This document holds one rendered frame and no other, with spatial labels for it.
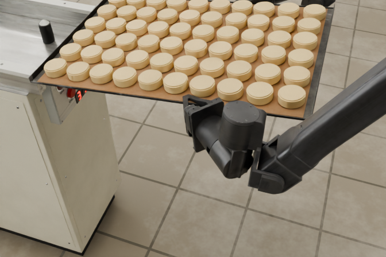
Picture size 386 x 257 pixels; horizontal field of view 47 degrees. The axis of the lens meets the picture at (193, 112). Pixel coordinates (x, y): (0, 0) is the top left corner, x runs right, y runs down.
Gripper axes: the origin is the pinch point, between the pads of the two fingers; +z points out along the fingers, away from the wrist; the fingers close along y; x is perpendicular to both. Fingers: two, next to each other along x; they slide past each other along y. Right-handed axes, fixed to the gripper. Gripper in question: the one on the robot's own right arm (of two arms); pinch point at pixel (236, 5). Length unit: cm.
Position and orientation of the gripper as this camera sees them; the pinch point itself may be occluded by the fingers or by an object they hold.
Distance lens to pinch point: 115.3
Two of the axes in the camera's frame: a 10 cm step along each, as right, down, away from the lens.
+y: -0.8, -7.5, -6.6
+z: -8.9, 3.5, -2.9
